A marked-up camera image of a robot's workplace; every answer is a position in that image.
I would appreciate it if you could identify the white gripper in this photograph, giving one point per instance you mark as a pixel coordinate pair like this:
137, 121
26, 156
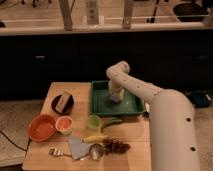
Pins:
115, 88

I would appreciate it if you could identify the yellow blue sponge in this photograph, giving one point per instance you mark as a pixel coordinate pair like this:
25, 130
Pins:
116, 98

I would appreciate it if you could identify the green plastic tray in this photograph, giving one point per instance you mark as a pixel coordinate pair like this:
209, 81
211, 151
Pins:
103, 106

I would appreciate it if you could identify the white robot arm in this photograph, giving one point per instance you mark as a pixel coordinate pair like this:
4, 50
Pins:
172, 132

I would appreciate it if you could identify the green pepper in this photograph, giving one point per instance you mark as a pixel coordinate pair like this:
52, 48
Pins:
110, 122

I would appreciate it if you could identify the black spoon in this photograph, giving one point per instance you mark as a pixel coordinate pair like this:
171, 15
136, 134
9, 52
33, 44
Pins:
146, 114

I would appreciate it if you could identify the light green cup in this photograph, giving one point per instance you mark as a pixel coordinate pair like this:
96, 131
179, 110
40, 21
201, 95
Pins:
93, 123

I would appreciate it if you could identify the yellow corn cob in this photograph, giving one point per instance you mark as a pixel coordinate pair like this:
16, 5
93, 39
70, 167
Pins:
95, 138

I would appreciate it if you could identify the bunch of dark grapes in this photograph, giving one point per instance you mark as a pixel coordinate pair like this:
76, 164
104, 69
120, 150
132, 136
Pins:
115, 146

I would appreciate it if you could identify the slice of cake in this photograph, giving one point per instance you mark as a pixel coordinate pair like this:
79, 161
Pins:
63, 101

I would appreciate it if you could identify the small orange cup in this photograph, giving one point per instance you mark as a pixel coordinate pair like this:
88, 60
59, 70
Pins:
64, 124

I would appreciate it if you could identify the blue grey cloth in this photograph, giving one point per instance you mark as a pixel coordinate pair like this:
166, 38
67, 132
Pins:
78, 148

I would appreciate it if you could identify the orange bowl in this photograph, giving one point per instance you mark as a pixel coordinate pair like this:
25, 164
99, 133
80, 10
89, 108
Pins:
41, 128

